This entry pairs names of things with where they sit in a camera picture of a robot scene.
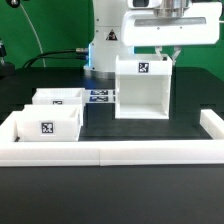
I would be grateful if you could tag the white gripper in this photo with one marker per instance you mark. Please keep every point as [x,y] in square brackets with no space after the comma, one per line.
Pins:
[198,26]

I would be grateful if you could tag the white drawer cabinet frame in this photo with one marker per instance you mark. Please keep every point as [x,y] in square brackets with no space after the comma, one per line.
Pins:
[142,86]

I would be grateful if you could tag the white drawer box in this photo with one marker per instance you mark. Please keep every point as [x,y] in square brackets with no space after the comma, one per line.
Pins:
[60,96]
[49,123]

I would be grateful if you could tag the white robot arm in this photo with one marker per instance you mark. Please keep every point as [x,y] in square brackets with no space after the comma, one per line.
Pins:
[108,17]

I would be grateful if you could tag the white marker plate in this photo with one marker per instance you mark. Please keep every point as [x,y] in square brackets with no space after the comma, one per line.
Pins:
[100,96]

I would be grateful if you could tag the black raised platform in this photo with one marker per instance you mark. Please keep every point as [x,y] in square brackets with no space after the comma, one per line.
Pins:
[100,124]

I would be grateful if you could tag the white U-shaped fence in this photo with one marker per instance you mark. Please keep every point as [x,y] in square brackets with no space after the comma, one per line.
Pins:
[114,153]

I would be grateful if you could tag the black stand at left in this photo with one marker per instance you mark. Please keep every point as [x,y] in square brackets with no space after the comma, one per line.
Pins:
[6,68]

